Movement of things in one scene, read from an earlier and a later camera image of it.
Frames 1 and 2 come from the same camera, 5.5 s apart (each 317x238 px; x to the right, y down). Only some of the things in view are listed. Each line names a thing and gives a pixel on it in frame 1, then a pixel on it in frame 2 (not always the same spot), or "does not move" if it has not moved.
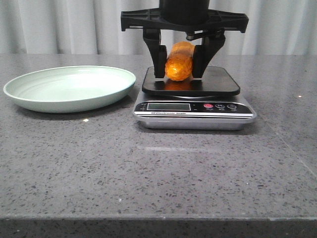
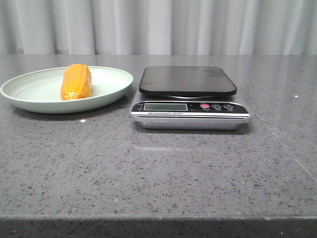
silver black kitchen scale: (208, 103) does not move
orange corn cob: (179, 64) -> (76, 82)
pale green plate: (70, 89) does not move
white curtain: (94, 27) does not move
